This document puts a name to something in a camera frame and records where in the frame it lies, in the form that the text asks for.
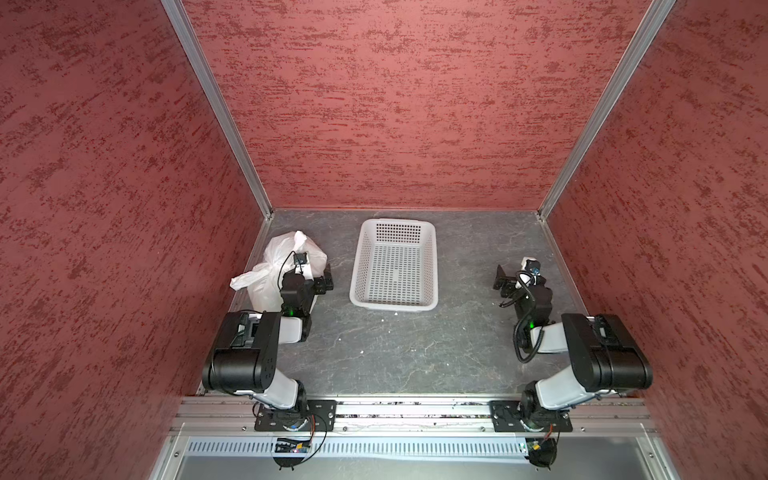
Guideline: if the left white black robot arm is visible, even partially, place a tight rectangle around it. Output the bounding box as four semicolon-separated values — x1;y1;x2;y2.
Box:
202;265;334;424

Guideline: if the aluminium corner post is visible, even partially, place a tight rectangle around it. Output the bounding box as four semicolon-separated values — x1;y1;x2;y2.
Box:
161;0;274;221
538;0;676;223

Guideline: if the right circuit board under rail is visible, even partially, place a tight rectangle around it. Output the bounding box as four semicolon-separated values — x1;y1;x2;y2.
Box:
526;438;558;469

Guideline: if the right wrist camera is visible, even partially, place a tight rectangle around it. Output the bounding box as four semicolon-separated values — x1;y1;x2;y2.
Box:
521;256;541;277

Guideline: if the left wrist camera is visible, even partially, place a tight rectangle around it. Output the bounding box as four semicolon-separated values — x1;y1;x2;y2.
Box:
293;252;309;266

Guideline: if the white plastic bag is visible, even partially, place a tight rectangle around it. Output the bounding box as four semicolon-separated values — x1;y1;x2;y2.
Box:
230;231;328;312

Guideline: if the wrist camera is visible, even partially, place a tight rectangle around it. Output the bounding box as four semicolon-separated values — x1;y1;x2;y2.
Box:
293;252;309;266
521;256;541;277

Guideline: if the white perforated plastic basket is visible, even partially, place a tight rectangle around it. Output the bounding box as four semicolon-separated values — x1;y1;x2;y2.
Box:
349;218;439;312

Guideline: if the left circuit board under rail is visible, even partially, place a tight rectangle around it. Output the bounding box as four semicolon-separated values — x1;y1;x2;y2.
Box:
272;438;313;470

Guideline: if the aluminium front rail frame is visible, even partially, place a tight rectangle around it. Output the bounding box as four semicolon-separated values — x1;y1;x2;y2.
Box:
150;394;678;479

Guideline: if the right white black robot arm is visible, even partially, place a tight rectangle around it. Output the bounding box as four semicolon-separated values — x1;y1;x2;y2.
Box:
492;257;653;432

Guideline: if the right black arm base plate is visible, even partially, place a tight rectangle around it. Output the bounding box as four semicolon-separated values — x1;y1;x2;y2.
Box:
488;400;573;434

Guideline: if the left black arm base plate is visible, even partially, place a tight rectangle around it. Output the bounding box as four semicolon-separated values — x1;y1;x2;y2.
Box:
253;399;338;433

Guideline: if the circuit board under rail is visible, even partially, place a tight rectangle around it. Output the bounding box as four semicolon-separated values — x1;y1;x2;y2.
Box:
272;438;313;470
526;438;558;469

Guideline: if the right aluminium corner post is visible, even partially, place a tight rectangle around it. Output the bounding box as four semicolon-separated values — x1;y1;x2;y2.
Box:
538;0;676;223

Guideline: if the left aluminium corner post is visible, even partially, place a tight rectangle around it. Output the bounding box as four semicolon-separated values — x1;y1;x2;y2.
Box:
161;0;274;221

